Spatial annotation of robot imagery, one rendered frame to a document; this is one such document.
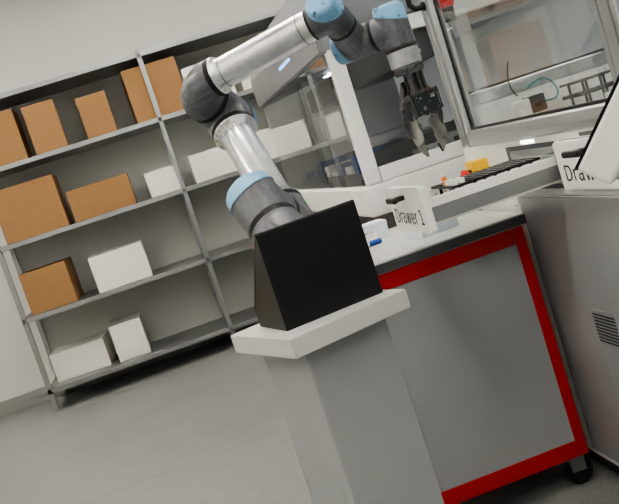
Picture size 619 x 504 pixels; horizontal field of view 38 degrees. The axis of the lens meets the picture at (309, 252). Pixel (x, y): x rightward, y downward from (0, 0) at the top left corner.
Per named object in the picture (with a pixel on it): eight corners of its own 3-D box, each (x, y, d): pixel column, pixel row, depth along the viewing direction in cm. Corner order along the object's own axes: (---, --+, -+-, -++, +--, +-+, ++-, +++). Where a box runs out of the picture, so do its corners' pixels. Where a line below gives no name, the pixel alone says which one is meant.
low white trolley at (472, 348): (402, 563, 230) (312, 286, 222) (352, 486, 292) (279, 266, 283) (604, 483, 238) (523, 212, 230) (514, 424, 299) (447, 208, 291)
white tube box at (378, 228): (352, 248, 268) (346, 232, 268) (345, 247, 277) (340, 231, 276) (391, 235, 270) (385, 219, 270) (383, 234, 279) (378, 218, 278)
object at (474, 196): (434, 225, 202) (427, 199, 202) (404, 221, 228) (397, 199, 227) (593, 170, 208) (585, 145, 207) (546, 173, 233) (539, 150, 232)
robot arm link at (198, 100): (158, 70, 219) (328, -27, 200) (185, 91, 228) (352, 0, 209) (161, 107, 213) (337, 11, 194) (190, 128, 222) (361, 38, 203)
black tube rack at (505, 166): (461, 212, 207) (452, 186, 207) (437, 211, 225) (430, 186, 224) (547, 182, 210) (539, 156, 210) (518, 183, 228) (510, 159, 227)
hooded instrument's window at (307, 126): (365, 187, 296) (323, 54, 291) (289, 190, 472) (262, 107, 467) (669, 84, 311) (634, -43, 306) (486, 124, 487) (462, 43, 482)
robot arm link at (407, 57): (383, 57, 213) (414, 46, 214) (389, 76, 213) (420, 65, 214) (391, 52, 205) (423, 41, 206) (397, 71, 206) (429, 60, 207)
